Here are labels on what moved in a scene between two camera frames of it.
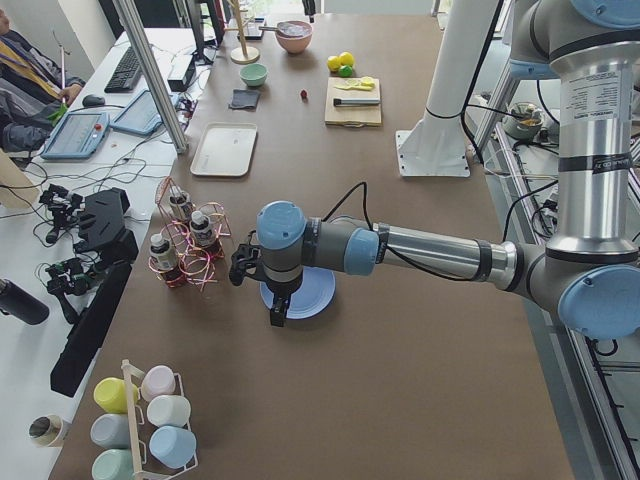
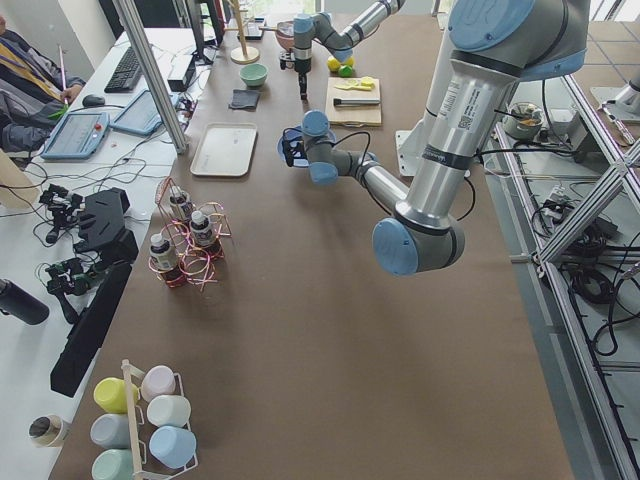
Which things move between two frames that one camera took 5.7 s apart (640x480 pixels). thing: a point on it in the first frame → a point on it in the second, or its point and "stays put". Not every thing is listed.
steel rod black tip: (340, 101) stays put
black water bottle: (20, 303) stays put
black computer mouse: (92, 101) stays put
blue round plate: (313, 295) → (294, 149)
